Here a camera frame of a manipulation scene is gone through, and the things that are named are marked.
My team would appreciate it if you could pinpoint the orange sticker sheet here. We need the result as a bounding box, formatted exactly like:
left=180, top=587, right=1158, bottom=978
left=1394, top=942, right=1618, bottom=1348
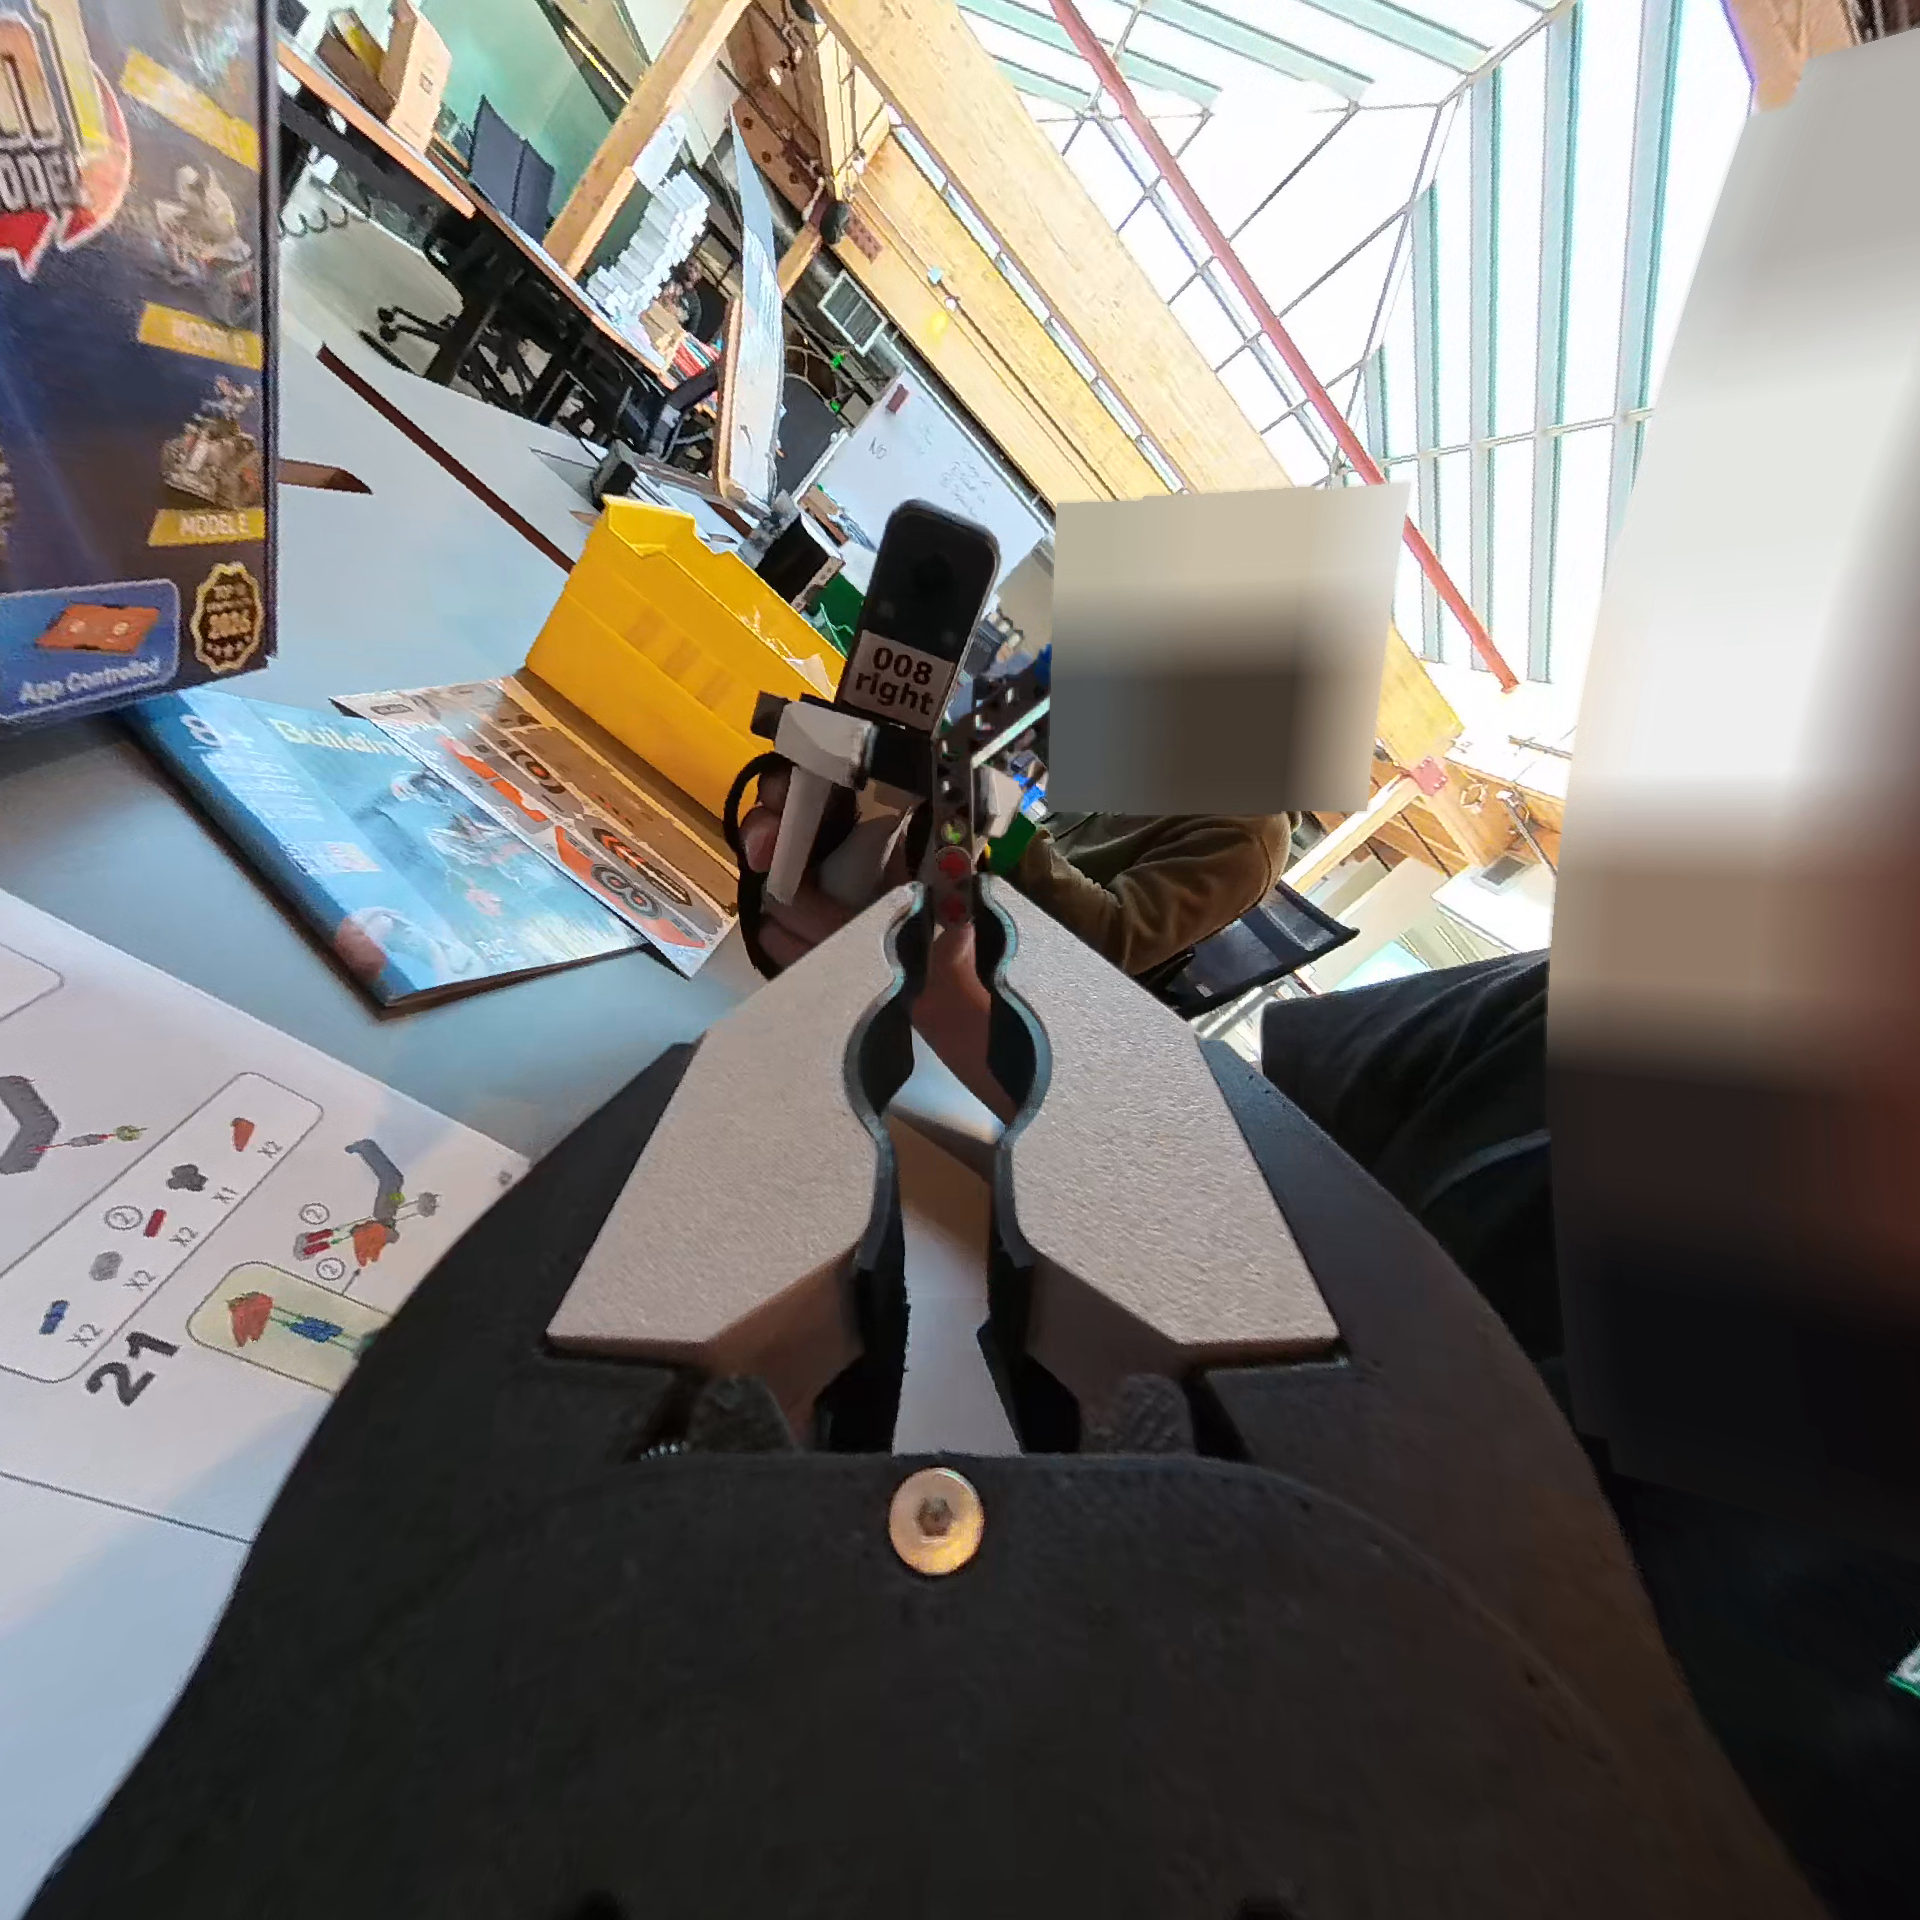
left=334, top=673, right=740, bottom=981

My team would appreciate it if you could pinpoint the person's right hand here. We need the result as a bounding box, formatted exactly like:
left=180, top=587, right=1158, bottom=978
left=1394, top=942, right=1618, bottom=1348
left=743, top=765, right=1011, bottom=1121

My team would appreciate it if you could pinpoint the blue booklet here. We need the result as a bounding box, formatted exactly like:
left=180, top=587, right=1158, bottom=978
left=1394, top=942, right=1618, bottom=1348
left=124, top=689, right=649, bottom=1011

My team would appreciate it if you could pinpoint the black office chair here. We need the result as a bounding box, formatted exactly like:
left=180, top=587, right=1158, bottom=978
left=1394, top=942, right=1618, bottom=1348
left=1167, top=882, right=1359, bottom=1021

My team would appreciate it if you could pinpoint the person's dark clothing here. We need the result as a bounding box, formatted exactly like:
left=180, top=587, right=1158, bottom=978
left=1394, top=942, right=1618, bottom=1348
left=1259, top=952, right=1920, bottom=1920

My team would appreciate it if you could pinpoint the white leaning board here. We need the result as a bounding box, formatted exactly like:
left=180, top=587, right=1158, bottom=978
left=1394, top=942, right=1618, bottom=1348
left=713, top=132, right=794, bottom=509

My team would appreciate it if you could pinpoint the blue robot kit box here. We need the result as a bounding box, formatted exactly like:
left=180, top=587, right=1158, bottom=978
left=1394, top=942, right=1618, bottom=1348
left=0, top=0, right=281, bottom=729

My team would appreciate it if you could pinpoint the whiteboard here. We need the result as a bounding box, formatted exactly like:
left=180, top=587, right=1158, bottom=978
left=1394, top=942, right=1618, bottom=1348
left=815, top=376, right=1051, bottom=602

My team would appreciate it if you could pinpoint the yellow plastic bin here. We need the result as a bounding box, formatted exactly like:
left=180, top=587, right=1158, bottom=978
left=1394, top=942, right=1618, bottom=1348
left=521, top=498, right=851, bottom=825

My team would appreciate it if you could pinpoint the white instruction manual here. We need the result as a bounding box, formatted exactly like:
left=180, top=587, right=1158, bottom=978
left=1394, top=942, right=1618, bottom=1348
left=0, top=891, right=530, bottom=1920

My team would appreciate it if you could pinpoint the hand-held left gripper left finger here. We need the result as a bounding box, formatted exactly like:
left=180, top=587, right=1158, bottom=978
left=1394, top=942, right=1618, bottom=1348
left=546, top=882, right=921, bottom=1449

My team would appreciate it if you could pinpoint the cardboard box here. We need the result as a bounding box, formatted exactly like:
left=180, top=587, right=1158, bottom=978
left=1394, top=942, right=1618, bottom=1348
left=319, top=0, right=454, bottom=148

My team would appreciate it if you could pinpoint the grey building-brick beam assembly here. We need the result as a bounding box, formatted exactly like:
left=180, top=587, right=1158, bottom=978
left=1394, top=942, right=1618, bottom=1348
left=929, top=673, right=1057, bottom=932

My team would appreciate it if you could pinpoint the long wooden background table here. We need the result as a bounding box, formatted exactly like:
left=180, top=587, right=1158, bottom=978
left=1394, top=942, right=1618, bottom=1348
left=277, top=37, right=684, bottom=443

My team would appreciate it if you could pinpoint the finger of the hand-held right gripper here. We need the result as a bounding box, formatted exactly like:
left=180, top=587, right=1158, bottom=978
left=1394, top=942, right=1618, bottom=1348
left=773, top=700, right=879, bottom=790
left=815, top=790, right=921, bottom=906

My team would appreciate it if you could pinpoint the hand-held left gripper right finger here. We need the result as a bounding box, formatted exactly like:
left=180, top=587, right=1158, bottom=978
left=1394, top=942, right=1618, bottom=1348
left=977, top=873, right=1342, bottom=1449

